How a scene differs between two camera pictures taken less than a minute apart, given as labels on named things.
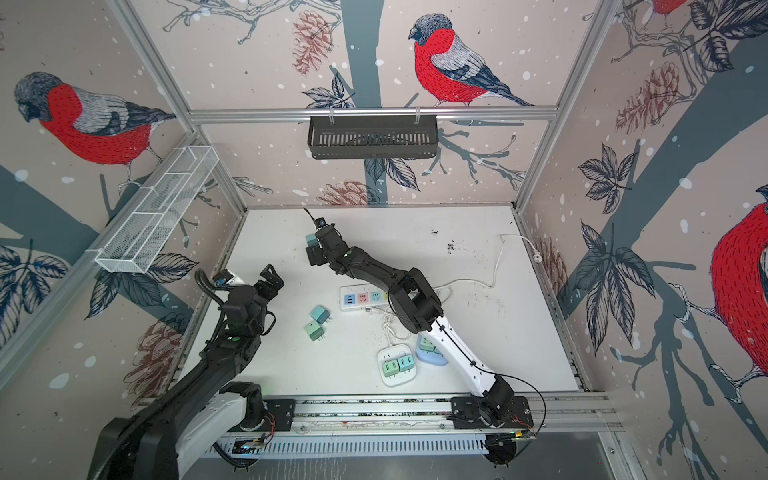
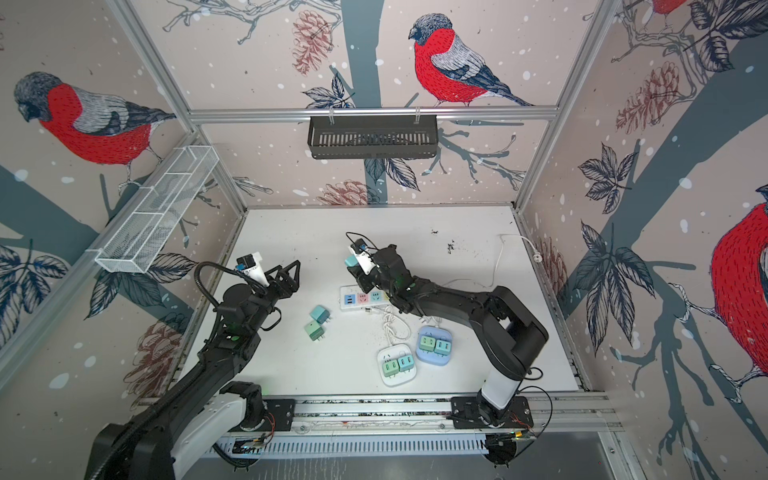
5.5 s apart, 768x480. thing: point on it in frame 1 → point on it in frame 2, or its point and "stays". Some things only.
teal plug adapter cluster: x=320 y=314 stays
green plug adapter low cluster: x=314 y=330 stays
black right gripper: x=318 y=253 → x=367 y=282
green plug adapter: x=427 y=345 stays
